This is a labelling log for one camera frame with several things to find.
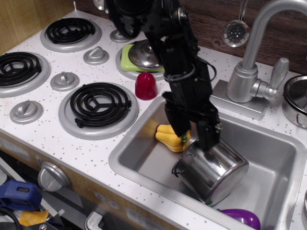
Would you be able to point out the silver knob upper middle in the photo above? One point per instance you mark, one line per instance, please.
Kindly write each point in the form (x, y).
(96, 56)

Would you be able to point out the silver knob centre left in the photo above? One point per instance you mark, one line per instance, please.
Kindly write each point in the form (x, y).
(64, 81)

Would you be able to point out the silver faucet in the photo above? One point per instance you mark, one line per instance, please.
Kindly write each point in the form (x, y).
(245, 93)

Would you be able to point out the silver sink basin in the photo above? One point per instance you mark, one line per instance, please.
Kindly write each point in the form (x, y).
(251, 168)

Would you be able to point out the far left stove burner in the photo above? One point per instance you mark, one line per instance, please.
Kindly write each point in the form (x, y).
(21, 73)

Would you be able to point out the steel pot lid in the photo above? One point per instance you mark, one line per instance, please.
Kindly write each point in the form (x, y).
(142, 55)

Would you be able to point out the silver knob lower left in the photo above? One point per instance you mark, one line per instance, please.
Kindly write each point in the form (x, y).
(26, 112)

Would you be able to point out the yellow cloth piece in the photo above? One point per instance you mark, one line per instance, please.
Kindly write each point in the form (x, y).
(29, 218)

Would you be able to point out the hanging steel utensil top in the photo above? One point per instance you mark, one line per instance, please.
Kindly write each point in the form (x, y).
(100, 4)

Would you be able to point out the silver knob top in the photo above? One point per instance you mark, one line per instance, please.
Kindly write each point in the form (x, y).
(117, 37)

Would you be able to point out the hanging steel strainer ladle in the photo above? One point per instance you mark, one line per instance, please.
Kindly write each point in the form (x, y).
(236, 32)

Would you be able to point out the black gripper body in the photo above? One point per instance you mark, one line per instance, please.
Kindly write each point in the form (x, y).
(190, 93)

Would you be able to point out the blue clamp tool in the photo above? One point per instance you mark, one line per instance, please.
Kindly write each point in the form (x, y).
(18, 195)

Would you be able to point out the back left stove burner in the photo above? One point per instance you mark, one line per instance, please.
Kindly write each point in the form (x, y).
(70, 35)

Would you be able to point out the yellow toy bell pepper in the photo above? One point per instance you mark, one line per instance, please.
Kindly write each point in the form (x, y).
(166, 135)

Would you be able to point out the purple toy eggplant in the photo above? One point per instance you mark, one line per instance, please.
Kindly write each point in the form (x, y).
(244, 216)

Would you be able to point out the front stove burner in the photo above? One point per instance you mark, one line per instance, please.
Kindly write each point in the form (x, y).
(98, 111)

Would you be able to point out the stainless steel pot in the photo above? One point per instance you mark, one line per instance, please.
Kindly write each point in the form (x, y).
(212, 175)

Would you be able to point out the steel pan right edge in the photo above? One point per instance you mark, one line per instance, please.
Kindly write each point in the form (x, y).
(295, 100)

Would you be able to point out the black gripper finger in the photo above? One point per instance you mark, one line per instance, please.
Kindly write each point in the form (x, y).
(178, 122)
(208, 134)

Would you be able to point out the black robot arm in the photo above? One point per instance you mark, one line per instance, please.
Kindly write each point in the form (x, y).
(166, 26)

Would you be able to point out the red toy cup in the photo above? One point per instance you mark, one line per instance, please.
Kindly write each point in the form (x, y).
(145, 86)

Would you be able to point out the silver oven front knob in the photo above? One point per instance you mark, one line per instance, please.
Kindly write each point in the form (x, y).
(51, 178)

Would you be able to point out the silver oven door handle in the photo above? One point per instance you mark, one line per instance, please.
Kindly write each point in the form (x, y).
(94, 221)

